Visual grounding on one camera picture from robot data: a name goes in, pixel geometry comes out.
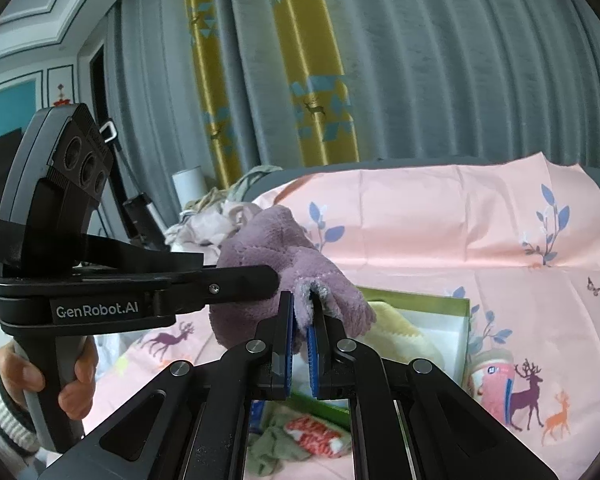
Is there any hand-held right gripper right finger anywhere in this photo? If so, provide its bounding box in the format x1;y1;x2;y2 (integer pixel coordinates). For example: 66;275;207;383
307;297;556;480

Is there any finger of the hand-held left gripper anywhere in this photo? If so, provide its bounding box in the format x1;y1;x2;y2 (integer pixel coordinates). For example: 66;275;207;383
85;234;206;272
152;265;281;318

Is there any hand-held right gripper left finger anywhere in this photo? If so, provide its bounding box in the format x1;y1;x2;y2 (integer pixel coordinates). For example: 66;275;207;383
40;290;296;480

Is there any purple plush cloth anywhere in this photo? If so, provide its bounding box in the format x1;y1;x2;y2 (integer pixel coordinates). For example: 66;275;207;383
209;205;378;348

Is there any red white scrunchie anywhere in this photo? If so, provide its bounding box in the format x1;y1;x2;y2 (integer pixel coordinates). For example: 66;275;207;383
285;415;343;456

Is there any yellow white towel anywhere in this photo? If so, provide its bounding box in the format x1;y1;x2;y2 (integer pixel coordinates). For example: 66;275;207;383
367;300;446;376

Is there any sage green cloth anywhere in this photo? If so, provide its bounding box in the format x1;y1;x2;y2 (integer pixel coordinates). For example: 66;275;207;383
247;402;351;476

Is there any green cardboard box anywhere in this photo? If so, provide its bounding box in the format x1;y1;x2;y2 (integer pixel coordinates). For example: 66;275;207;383
290;285;471;426

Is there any person's left forearm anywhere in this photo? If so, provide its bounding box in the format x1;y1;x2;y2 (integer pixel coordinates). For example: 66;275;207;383
0;375;41;461

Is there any person's left hand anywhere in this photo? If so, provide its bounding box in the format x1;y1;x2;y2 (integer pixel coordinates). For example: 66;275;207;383
0;337;101;418

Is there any black stand with silver bar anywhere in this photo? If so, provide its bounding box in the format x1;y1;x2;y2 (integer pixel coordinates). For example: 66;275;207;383
122;192;168;248

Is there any crumpled beige cloth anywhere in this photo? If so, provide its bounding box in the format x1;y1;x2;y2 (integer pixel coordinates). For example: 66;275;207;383
165;165;281;253

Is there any pink bottle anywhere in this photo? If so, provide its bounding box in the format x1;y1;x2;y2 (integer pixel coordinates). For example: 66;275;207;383
467;347;518;428

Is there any pink deer print bedsheet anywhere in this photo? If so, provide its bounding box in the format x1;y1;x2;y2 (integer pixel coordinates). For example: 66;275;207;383
95;152;600;480

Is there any yellow patterned curtain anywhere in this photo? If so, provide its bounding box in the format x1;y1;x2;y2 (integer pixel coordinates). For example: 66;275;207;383
182;0;358;188

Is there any grey curtain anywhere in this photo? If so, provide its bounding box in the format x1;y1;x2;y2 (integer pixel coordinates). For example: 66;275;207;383
102;0;600;196

